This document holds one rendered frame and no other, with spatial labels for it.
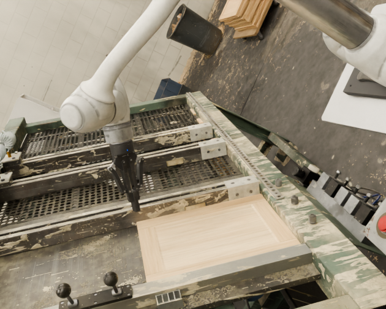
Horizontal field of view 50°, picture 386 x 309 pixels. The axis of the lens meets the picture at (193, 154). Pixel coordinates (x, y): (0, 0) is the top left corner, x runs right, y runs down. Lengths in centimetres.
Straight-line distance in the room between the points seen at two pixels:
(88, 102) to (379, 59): 78
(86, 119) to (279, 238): 71
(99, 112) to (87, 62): 548
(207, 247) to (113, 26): 556
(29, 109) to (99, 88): 412
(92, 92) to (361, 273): 86
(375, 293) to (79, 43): 593
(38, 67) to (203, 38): 247
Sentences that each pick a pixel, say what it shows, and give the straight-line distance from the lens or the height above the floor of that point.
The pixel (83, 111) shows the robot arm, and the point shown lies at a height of 164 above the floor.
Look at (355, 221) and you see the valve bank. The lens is 144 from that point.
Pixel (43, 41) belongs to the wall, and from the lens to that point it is 662.
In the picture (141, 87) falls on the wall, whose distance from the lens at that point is 671.
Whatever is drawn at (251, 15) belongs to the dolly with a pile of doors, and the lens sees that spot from 455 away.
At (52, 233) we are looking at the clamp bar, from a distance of 158.
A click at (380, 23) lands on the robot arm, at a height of 105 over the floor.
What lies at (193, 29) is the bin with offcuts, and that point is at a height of 42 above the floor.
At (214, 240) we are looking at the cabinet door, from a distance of 140.
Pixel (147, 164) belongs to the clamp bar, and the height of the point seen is 122.
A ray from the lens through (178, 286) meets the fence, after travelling 121.
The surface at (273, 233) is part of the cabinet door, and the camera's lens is 140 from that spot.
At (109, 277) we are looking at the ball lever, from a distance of 111.
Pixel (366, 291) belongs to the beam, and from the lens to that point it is 117.
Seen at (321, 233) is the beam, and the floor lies 86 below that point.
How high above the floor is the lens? 173
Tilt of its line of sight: 20 degrees down
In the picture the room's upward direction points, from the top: 67 degrees counter-clockwise
